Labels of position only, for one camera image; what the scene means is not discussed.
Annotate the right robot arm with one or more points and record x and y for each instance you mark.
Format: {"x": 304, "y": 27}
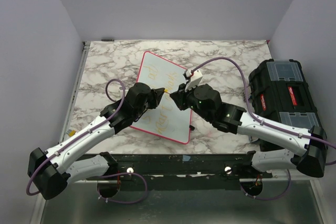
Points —
{"x": 302, "y": 149}

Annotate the black toolbox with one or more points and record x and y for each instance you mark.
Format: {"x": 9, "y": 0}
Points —
{"x": 279, "y": 92}

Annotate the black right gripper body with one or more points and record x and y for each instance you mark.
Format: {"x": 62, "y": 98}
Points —
{"x": 185, "y": 96}

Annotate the small yellow grey object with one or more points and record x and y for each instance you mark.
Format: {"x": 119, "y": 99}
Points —
{"x": 71, "y": 133}

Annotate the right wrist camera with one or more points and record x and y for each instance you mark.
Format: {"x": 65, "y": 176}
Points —
{"x": 192, "y": 78}

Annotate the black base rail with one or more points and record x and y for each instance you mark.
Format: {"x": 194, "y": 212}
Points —
{"x": 182, "y": 172}

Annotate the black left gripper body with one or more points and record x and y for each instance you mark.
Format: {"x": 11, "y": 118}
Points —
{"x": 151, "y": 104}

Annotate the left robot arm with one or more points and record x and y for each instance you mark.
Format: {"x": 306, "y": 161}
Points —
{"x": 50, "y": 171}

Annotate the pink framed whiteboard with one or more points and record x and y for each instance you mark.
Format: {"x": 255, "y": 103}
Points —
{"x": 166, "y": 121}

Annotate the aluminium frame rail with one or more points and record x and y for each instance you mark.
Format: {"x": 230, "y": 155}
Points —
{"x": 72, "y": 95}

